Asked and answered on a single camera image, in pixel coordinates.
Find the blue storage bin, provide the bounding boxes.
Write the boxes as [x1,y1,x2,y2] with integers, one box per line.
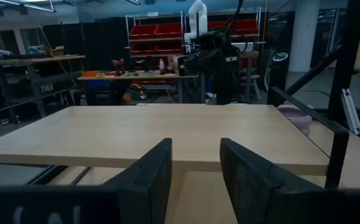
[88,79,109,89]

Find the black-framed wooden shelf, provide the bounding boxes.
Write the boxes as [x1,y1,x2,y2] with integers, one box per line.
[0,86,350,190]

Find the silver aluminium extrusion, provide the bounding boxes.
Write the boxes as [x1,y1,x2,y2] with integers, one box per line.
[341,88,360,136]

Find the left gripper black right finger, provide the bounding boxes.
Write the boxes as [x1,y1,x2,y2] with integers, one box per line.
[219,138,326,224]

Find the lavender bowl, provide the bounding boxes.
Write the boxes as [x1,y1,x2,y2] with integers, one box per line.
[277,105,313,137]

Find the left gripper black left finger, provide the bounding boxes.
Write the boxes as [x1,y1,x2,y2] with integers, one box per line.
[102,138,173,224]

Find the black diagonal rig brace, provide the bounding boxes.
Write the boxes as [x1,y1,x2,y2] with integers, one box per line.
[285,46,344,96]

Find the long red storage bin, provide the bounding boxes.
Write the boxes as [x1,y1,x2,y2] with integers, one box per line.
[207,19,259,35]

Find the white stool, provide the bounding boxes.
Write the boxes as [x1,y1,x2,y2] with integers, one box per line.
[244,74,263,101]

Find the black rig post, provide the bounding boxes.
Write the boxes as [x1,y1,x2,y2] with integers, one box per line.
[327,0,360,124]

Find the red black power drill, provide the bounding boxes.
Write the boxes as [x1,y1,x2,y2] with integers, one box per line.
[111,58,126,76]

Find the black cylindrical air purifier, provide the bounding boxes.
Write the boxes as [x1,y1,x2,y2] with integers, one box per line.
[266,51,290,106]

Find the light wooden workbench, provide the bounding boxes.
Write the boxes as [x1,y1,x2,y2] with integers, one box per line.
[76,73,200,105]

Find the orange black shop vacuum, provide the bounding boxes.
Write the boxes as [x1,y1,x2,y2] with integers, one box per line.
[122,83,151,103]

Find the brown cardboard box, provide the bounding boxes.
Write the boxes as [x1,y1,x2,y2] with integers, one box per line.
[50,45,66,57]

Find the dark-framed wooden workbench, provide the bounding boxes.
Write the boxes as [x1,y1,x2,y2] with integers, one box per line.
[0,55,86,124]

